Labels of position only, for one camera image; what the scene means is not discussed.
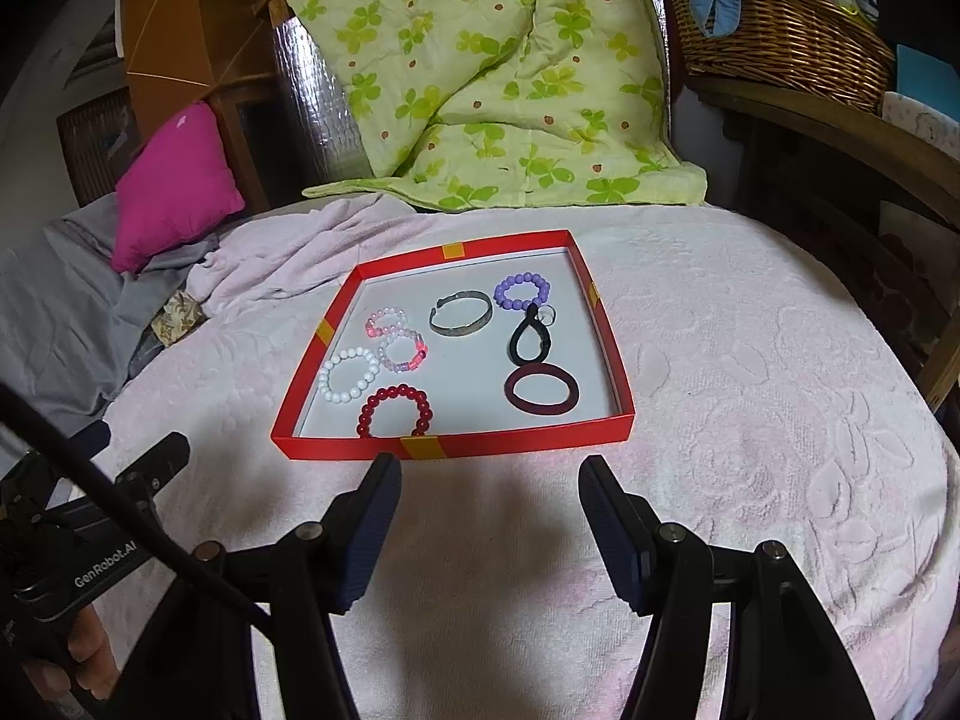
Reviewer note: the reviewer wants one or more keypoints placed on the brown wicker drawer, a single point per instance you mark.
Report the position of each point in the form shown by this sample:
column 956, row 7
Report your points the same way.
column 97, row 142

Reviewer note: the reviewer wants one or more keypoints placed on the silver cuff bangle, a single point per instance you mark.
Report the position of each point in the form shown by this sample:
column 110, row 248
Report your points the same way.
column 450, row 331

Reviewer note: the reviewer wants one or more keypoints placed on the small floral patterned cloth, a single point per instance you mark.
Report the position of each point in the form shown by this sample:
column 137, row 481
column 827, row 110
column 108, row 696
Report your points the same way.
column 178, row 315

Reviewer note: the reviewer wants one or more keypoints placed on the dark wooden shelf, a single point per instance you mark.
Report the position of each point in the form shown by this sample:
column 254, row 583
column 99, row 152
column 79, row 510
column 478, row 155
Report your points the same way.
column 825, row 165

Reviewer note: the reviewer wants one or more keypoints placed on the white patterned box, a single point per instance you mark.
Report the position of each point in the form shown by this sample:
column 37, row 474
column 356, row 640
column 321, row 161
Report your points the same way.
column 926, row 124

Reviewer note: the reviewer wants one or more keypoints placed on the person's left hand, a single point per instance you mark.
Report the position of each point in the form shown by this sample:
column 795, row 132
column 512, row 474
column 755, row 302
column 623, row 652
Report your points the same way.
column 86, row 652

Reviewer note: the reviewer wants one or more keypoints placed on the grey cloth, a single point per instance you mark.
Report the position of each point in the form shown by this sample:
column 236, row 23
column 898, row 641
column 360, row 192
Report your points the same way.
column 60, row 300

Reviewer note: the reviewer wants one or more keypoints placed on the green floral quilt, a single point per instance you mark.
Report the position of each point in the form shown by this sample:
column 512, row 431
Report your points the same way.
column 487, row 75

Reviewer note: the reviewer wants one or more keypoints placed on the wooden furniture frame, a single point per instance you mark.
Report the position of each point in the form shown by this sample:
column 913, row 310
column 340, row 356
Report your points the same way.
column 232, row 142

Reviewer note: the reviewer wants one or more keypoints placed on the wicker basket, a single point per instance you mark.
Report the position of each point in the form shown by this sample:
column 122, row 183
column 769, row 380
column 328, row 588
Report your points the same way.
column 780, row 37

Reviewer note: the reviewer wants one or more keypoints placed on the magenta pillow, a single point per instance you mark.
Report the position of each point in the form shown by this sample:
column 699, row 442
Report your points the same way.
column 176, row 187

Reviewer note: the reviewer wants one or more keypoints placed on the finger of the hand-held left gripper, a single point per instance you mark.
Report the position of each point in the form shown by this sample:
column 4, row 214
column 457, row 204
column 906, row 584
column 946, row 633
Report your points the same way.
column 161, row 461
column 94, row 439

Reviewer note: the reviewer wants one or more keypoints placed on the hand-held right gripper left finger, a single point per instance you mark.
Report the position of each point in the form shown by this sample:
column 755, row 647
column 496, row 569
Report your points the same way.
column 367, row 540

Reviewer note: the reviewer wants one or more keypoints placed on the orange cardboard box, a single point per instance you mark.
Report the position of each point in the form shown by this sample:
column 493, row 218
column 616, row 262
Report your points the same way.
column 187, row 7

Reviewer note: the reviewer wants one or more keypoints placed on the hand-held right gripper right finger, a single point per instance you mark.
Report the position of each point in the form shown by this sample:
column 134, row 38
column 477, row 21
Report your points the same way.
column 615, row 540

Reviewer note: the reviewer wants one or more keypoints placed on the teal card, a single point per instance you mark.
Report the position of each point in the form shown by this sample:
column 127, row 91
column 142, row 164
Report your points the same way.
column 921, row 69

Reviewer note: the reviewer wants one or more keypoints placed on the red cardboard box lid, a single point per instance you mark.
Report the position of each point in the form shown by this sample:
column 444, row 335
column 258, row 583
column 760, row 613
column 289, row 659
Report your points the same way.
column 465, row 446

